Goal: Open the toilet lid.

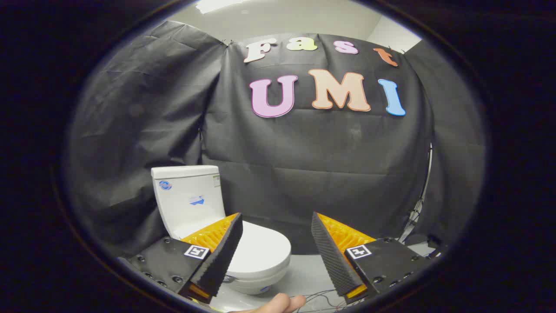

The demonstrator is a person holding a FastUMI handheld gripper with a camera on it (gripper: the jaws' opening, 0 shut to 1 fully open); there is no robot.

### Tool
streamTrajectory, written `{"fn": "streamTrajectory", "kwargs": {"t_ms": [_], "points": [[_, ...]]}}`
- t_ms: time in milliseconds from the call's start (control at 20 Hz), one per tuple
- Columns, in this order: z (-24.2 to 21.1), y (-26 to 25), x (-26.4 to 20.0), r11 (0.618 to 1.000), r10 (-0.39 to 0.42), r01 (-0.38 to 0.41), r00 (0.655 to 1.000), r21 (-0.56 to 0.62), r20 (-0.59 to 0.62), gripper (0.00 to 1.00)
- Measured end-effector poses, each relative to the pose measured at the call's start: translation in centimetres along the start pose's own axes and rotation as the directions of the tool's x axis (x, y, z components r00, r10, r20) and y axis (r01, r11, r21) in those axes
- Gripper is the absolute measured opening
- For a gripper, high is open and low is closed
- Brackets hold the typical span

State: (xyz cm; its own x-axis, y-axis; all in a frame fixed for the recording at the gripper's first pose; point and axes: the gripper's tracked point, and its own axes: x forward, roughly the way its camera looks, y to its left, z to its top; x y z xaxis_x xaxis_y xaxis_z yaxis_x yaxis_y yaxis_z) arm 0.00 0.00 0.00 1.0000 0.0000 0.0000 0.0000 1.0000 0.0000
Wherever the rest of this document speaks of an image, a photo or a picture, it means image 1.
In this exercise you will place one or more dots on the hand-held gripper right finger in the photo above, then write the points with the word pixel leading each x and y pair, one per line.
pixel 330 256

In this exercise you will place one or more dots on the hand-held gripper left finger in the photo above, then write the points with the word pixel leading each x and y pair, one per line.
pixel 223 256

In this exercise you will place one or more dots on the white toilet lid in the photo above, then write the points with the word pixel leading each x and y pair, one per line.
pixel 260 248

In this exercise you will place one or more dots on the white toilet seat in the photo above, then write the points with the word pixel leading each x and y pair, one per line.
pixel 265 277

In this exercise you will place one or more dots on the white toilet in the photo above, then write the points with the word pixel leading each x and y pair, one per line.
pixel 186 204

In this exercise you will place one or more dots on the black backdrop cloth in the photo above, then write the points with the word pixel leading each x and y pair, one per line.
pixel 304 174

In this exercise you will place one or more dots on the metal backdrop stand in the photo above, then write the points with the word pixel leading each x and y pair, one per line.
pixel 418 208

